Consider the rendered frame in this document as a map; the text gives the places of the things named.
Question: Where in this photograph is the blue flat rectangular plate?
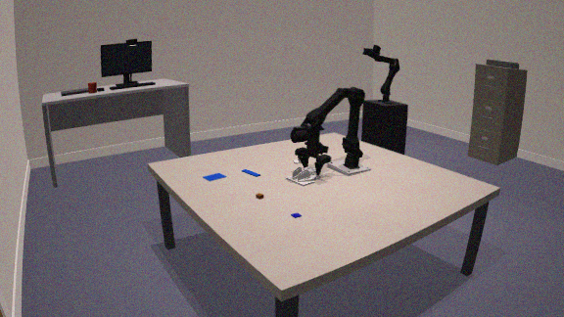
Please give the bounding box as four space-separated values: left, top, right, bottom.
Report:
203 173 227 182

